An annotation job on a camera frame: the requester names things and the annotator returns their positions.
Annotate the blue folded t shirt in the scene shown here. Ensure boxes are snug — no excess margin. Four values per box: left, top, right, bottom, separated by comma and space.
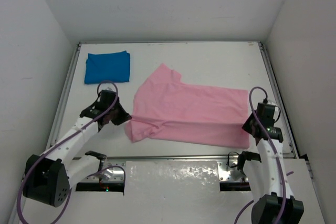
84, 51, 131, 84

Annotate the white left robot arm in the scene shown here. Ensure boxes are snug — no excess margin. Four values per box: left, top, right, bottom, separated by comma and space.
21, 90, 132, 207

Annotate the pink t shirt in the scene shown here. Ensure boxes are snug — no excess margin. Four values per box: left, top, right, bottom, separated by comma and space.
125, 64, 249, 149

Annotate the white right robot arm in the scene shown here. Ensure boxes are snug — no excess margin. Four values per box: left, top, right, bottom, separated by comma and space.
237, 115, 304, 223

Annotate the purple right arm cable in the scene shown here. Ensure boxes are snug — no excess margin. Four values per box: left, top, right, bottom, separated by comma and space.
233, 86, 295, 224

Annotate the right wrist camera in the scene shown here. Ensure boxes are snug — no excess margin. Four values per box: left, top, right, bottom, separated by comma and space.
256, 102, 281, 128

